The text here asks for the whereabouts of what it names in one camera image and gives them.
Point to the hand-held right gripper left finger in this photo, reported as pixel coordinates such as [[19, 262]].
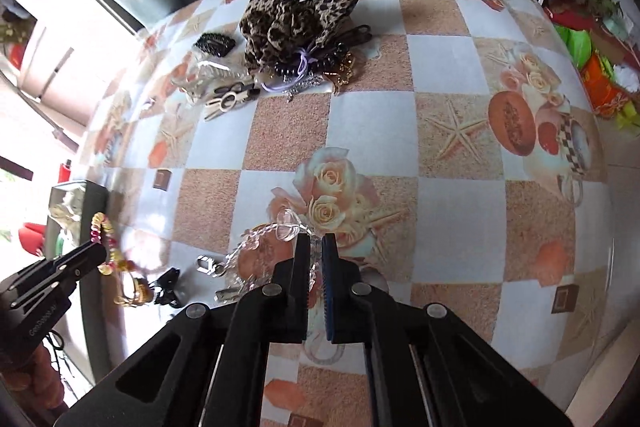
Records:
[[301, 272]]

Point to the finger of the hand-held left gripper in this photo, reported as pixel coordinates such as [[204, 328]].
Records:
[[82, 254]]

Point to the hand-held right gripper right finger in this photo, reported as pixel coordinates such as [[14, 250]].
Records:
[[328, 292]]

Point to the grey shallow box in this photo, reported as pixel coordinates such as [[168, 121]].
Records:
[[97, 207]]

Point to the person's left hand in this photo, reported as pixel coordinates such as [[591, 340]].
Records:
[[35, 374]]

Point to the red plastic stool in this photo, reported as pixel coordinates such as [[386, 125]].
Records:
[[32, 239]]

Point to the small red object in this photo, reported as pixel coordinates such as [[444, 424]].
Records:
[[65, 172]]

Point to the small black hair clip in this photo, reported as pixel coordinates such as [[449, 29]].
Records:
[[167, 283]]

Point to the cream black hair clip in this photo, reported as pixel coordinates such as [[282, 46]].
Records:
[[227, 107], [232, 88]]

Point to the silver sparkly hair clip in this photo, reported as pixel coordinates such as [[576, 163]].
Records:
[[300, 87]]

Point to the clear hair claw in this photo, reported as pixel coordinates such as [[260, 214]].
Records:
[[205, 74]]

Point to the black rhinestone hair clip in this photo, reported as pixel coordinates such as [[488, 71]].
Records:
[[215, 44]]

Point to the black hair claw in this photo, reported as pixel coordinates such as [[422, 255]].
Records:
[[360, 34]]

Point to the leopard print scrunchie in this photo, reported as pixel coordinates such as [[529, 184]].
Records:
[[332, 14], [280, 22]]

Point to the checked floral tablecloth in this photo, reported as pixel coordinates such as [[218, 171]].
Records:
[[450, 57]]

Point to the colourful artificial flowers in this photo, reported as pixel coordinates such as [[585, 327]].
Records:
[[595, 72]]

